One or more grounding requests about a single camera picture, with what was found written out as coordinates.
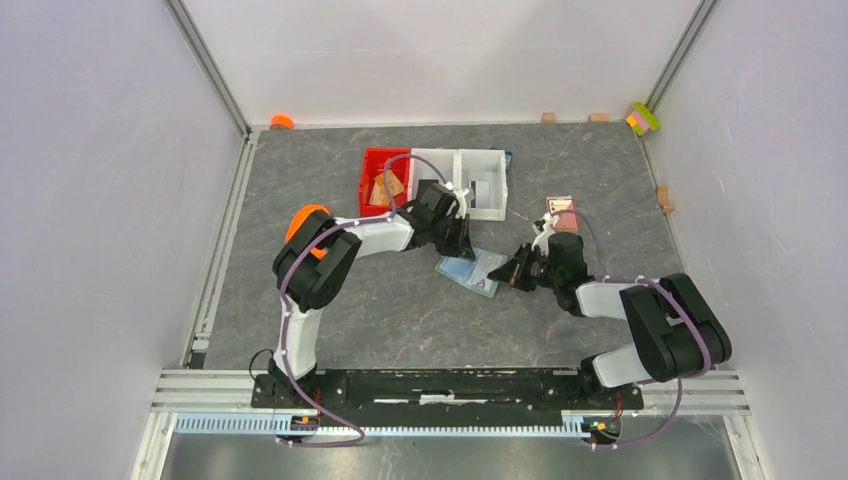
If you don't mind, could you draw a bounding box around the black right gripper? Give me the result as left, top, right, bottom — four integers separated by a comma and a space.
489, 242, 561, 292

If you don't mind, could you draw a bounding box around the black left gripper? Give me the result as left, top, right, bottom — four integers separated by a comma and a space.
429, 214, 475, 263

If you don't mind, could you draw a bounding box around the gold credit card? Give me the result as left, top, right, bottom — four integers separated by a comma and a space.
374, 170, 404, 197

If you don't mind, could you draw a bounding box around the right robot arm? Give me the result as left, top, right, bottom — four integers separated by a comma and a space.
487, 232, 732, 408

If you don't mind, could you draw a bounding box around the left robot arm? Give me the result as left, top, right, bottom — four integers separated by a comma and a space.
269, 181, 476, 408

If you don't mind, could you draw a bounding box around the striped card in bin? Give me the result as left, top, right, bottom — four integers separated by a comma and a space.
469, 180, 491, 209

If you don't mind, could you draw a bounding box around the red playing card box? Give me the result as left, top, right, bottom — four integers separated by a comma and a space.
546, 195, 579, 233

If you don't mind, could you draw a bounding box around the white bin right compartment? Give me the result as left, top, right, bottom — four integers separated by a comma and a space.
454, 149, 508, 221

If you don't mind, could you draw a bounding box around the white bin compartment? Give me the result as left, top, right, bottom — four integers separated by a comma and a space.
408, 148, 458, 199
454, 149, 508, 221

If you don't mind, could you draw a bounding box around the white bin left compartment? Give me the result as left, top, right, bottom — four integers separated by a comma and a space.
408, 148, 458, 199

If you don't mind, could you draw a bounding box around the wooden piece in red bin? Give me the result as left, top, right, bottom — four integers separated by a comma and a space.
368, 184, 390, 207

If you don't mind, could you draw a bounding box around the red plastic bin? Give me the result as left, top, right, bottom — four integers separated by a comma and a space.
358, 147, 413, 217

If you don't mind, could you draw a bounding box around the wooden arch block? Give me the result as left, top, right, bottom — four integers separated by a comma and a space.
656, 184, 675, 215

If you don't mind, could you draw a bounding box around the orange curved toy track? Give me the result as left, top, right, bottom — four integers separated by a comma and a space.
282, 204, 335, 263

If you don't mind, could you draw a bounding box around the wooden block right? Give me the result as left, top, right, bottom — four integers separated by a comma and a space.
588, 113, 610, 123

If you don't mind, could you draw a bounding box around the multicolour toy brick stack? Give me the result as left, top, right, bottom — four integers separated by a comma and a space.
625, 102, 661, 137

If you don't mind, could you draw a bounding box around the orange tape roll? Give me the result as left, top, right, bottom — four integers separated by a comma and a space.
269, 115, 294, 130

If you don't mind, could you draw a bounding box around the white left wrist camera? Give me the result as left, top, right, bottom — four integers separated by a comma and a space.
444, 182, 475, 219

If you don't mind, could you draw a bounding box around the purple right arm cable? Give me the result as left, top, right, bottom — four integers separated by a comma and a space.
563, 208, 713, 452

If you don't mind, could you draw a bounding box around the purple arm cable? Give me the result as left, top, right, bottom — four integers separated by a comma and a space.
274, 153, 455, 450
563, 208, 713, 452

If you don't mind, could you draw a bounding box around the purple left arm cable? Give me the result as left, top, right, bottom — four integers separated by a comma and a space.
274, 153, 455, 450

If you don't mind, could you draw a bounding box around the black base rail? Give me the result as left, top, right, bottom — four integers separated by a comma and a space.
250, 368, 645, 413

